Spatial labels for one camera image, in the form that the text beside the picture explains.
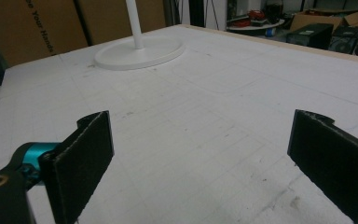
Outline white hook rack stand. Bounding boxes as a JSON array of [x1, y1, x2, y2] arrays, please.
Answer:
[[93, 0, 186, 71]]

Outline brown cardboard boxes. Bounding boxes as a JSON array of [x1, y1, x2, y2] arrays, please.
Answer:
[[0, 0, 90, 68]]

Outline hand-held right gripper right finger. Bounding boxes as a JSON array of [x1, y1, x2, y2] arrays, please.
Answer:
[[287, 109, 358, 224]]

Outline dark round object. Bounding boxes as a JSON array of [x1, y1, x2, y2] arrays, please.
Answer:
[[264, 0, 284, 24]]

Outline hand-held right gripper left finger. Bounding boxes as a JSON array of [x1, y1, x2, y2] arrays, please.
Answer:
[[10, 110, 116, 224]]

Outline plain cardboard panel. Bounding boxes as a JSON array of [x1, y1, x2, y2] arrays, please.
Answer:
[[74, 0, 168, 46]]

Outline red object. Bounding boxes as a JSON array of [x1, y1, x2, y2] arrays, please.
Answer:
[[247, 9, 266, 21]]

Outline low cardboard box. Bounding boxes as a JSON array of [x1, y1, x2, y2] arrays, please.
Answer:
[[289, 8, 358, 32]]

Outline black computer tower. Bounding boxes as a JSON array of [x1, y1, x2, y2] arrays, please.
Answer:
[[286, 22, 335, 50], [328, 25, 358, 54]]

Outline white grid foam mat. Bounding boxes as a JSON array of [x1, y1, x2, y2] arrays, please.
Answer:
[[0, 24, 358, 224]]

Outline round white table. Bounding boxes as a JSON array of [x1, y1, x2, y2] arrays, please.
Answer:
[[227, 18, 285, 32]]

